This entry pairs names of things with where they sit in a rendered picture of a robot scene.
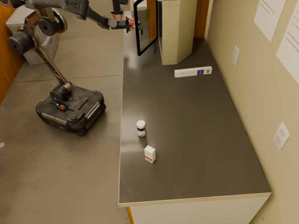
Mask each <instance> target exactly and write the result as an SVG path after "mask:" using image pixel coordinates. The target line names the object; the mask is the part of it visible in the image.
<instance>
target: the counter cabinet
mask: <svg viewBox="0 0 299 224"><path fill-rule="evenodd" d="M268 198H269V197H256V198H244V199H231V200H214V201H201V202H189V203H177V204H159V205H147V206H134V207H126V210H127V213H128V217H129V221H130V224H249V223H250V221H251V220H252V219H253V217H254V216H255V215H256V213H257V212H258V211H259V209H260V208H261V207H262V206H263V204H264V203H265V202H266V200H267V199H268Z"/></svg>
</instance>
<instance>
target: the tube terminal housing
mask: <svg viewBox="0 0 299 224"><path fill-rule="evenodd" d="M197 1H198V0H162V1H161V3H162V51H161V45H160V40H159V48H160V54H161V59H162V65H171V64H178V63H179V62H181V61H182V60H183V59H185V58H186V57H187V56H188V55H190V54H191V53H192V47H193V39H194V27H195V18H196V9H197Z"/></svg>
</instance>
